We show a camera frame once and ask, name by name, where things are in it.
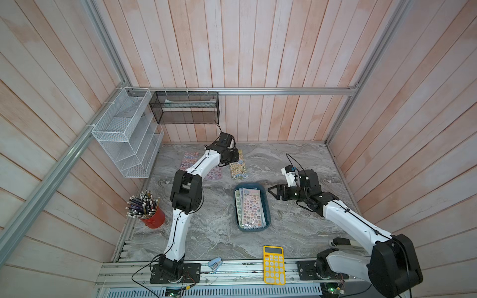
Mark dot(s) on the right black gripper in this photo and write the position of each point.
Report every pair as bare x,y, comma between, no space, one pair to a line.
280,189

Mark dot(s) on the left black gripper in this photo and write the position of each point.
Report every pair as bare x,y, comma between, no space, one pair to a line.
235,156

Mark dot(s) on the yellow green sticker sheet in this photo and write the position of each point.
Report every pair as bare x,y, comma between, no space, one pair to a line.
238,169

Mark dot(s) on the teal storage tray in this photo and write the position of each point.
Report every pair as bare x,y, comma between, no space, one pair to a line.
263,195

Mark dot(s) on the cat sticker sheet pink blue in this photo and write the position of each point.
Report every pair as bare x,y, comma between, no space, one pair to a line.
189,159

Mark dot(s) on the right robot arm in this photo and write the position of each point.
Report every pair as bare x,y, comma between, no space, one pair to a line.
388,262

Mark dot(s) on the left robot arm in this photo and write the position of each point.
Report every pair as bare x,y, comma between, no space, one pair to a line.
187,197

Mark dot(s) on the bottom sticker sheet in tray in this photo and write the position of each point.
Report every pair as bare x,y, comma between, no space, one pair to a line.
252,215

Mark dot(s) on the yellow calculator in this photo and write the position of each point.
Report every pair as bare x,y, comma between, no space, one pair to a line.
273,266

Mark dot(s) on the black mesh basket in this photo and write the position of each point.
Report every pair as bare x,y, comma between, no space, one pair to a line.
185,107

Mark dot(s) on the blue stapler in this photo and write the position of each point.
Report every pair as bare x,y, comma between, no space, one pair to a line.
215,264

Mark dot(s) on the pencil holder with pencils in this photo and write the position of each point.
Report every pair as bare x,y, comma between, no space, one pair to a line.
146,208

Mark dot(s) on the green circuit board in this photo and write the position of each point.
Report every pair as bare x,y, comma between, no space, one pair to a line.
331,290

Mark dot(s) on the aluminium wall rail back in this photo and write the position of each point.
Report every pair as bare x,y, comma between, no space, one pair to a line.
299,91

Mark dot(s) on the aluminium wall rail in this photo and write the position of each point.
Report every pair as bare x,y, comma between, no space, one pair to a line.
299,91
27,214

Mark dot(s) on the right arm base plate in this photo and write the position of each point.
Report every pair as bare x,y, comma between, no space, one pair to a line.
317,270

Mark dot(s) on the white wire mesh shelf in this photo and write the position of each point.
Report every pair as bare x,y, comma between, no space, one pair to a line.
129,134

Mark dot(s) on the white vented cable duct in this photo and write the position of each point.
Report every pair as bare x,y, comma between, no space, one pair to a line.
238,291

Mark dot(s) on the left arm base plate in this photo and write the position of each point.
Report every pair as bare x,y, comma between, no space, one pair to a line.
190,272

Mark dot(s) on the aluminium front rail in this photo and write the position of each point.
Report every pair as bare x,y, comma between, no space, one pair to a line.
137,274

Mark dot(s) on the aluminium wall rail left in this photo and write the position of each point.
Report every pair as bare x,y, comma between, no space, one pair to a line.
27,214

